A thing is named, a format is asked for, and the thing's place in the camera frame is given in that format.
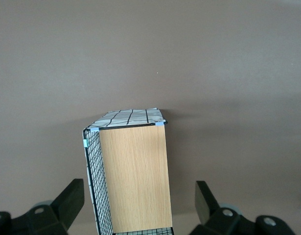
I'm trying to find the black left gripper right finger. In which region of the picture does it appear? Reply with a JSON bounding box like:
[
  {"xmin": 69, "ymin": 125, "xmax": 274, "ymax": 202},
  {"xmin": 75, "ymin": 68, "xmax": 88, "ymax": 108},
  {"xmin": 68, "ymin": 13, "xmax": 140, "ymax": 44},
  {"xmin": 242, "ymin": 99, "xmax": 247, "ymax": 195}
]
[{"xmin": 189, "ymin": 180, "xmax": 298, "ymax": 235}]

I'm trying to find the light wooden step shelf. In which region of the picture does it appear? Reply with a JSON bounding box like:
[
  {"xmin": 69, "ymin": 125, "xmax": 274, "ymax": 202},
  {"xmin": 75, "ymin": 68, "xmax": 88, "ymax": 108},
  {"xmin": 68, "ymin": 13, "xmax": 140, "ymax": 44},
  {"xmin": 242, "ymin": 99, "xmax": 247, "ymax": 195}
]
[{"xmin": 98, "ymin": 125, "xmax": 173, "ymax": 233}]

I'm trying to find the brown table mat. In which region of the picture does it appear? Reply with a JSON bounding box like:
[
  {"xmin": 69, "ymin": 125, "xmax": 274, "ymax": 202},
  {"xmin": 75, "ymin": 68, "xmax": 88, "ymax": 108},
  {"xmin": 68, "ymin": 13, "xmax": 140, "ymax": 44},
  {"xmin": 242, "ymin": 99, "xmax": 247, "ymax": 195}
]
[{"xmin": 0, "ymin": 0, "xmax": 301, "ymax": 235}]

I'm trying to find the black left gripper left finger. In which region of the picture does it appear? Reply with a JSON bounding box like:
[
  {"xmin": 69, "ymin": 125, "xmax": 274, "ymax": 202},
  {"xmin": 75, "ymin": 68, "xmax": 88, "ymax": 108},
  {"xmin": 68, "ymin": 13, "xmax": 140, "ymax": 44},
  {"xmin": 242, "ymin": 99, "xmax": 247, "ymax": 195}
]
[{"xmin": 0, "ymin": 178, "xmax": 85, "ymax": 235}]

